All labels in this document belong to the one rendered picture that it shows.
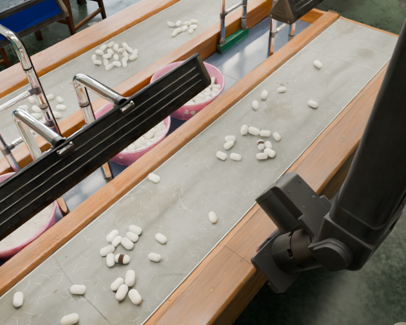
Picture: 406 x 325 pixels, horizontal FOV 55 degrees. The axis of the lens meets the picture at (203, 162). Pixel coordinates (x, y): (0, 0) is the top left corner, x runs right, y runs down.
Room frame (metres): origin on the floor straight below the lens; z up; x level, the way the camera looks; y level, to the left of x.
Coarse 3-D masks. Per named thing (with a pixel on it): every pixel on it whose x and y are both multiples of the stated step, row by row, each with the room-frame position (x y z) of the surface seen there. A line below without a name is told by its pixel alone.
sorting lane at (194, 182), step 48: (336, 48) 1.38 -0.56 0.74; (384, 48) 1.36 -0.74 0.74; (288, 96) 1.09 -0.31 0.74; (336, 96) 1.08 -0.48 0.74; (192, 144) 0.87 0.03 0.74; (240, 144) 0.86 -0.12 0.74; (288, 144) 0.85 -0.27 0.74; (144, 192) 0.69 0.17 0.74; (192, 192) 0.68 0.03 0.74; (240, 192) 0.67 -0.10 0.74; (96, 240) 0.54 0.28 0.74; (144, 240) 0.54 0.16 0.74; (192, 240) 0.53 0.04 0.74; (48, 288) 0.42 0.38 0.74; (96, 288) 0.41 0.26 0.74; (144, 288) 0.41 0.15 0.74
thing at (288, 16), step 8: (280, 0) 1.06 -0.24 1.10; (288, 0) 1.06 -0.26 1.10; (296, 0) 1.08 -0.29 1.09; (304, 0) 1.10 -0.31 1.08; (312, 0) 1.12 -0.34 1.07; (320, 0) 1.15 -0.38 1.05; (272, 8) 1.07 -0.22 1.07; (280, 8) 1.05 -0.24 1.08; (288, 8) 1.04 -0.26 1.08; (296, 8) 1.06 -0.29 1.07; (304, 8) 1.08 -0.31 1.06; (312, 8) 1.11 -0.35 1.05; (272, 16) 1.07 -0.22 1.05; (280, 16) 1.05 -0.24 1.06; (288, 16) 1.04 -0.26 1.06; (296, 16) 1.05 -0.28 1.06; (288, 24) 1.03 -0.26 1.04
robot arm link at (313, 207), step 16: (288, 176) 0.32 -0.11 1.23; (272, 192) 0.30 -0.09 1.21; (288, 192) 0.29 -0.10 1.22; (304, 192) 0.30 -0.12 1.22; (272, 208) 0.29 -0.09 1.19; (288, 208) 0.29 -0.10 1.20; (304, 208) 0.28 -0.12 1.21; (320, 208) 0.28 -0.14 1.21; (288, 224) 0.27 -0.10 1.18; (304, 224) 0.26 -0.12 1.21; (320, 224) 0.26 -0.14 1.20; (336, 240) 0.22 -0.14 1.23; (320, 256) 0.22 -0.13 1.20; (336, 256) 0.21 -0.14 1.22; (352, 256) 0.20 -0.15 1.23
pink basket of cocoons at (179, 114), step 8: (168, 64) 1.27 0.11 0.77; (176, 64) 1.28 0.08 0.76; (208, 64) 1.26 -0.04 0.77; (160, 72) 1.24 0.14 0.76; (216, 72) 1.23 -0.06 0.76; (152, 80) 1.18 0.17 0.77; (216, 80) 1.21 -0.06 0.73; (216, 96) 1.07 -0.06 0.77; (184, 104) 1.03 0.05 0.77; (192, 104) 1.03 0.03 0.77; (200, 104) 1.04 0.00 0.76; (176, 112) 1.06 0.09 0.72
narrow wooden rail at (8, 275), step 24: (312, 24) 1.53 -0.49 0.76; (288, 48) 1.35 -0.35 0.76; (264, 72) 1.20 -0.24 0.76; (240, 96) 1.08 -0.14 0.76; (192, 120) 0.96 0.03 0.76; (168, 144) 0.85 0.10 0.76; (144, 168) 0.76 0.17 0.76; (96, 192) 0.68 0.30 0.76; (120, 192) 0.68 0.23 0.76; (72, 216) 0.60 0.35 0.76; (96, 216) 0.61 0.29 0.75; (48, 240) 0.53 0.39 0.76; (24, 264) 0.47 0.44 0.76; (0, 288) 0.41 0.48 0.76
